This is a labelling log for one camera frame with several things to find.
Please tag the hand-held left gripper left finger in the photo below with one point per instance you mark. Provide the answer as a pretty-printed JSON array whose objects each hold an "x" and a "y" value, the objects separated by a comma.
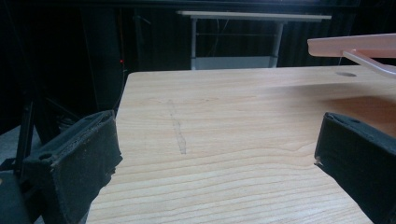
[{"x": 77, "y": 161}]

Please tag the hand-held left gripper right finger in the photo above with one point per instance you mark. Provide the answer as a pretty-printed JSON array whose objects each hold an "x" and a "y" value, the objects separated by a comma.
[{"x": 361, "y": 155}]

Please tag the black metal stand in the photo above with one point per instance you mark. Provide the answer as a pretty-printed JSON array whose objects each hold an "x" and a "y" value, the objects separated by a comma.
[{"x": 34, "y": 118}]

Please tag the pink plastic rack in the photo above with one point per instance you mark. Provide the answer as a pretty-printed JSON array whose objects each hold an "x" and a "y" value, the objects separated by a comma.
[{"x": 358, "y": 46}]

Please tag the white metal-legged table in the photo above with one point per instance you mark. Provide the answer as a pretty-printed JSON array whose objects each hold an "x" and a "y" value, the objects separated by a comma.
[{"x": 249, "y": 18}]

